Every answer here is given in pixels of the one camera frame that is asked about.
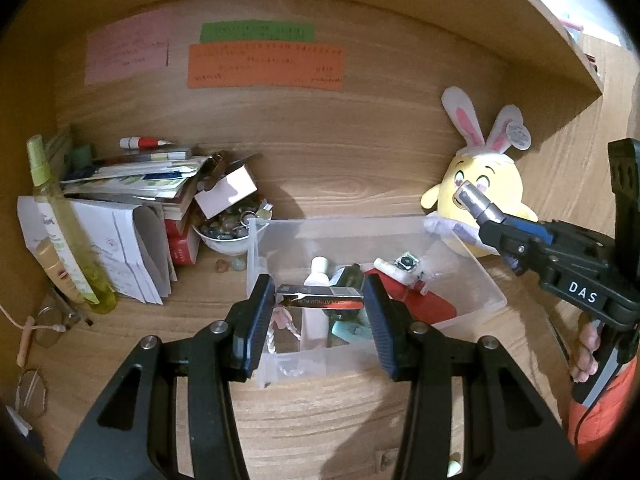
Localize yellow chick bunny plush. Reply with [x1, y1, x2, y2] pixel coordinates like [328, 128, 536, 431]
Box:
[421, 87, 538, 258]

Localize mint green white tube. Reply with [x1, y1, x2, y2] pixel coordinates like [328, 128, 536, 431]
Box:
[330, 321, 372, 347]

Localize tall yellow spray bottle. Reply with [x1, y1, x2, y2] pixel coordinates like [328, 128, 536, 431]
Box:
[26, 136, 117, 314]

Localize white folded paper bag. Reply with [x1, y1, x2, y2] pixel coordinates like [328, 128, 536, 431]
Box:
[17, 194, 176, 304]

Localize silver capped lipstick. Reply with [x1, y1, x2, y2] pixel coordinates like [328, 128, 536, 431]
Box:
[452, 180, 506, 226]

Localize white red-capped tube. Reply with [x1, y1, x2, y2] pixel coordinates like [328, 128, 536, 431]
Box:
[373, 258, 428, 296]

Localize pink beaded bracelet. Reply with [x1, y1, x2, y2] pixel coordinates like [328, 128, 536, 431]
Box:
[264, 306, 304, 378]

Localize orange paper note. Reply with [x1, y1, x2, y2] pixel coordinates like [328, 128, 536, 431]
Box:
[186, 40, 346, 91]

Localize red white marker pen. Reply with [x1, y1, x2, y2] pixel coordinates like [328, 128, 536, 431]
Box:
[118, 136, 172, 150]

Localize person's right hand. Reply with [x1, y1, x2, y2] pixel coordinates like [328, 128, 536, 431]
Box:
[570, 313, 601, 384]

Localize white hanging cord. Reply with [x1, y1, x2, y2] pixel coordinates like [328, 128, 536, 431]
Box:
[0, 303, 66, 369]

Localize pink paper note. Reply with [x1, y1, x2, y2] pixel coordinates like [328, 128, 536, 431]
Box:
[84, 8, 171, 86]

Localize round eyeglasses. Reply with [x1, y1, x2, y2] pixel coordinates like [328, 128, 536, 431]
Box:
[14, 304, 80, 420]

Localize red foil pouch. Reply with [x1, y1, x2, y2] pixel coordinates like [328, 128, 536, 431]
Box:
[364, 269, 458, 325]

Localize beige cosmetic tube box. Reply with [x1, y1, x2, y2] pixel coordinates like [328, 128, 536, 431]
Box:
[34, 238, 85, 304]

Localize blue barcode small box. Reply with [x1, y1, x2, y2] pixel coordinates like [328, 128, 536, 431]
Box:
[395, 252, 420, 274]

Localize white bowl of stones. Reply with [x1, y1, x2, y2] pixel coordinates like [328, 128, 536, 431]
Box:
[193, 200, 273, 256]

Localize small white pink box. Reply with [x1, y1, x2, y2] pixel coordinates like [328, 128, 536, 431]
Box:
[194, 165, 257, 219]

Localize green paper note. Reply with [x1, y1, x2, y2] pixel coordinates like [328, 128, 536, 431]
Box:
[200, 20, 316, 44]

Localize stack of books and papers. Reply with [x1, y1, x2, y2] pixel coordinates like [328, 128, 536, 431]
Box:
[56, 146, 264, 266]

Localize dark green glass bottle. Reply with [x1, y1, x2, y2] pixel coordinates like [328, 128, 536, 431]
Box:
[323, 263, 364, 322]

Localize clear plastic storage bin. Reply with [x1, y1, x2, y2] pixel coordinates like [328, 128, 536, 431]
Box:
[246, 217, 506, 387]

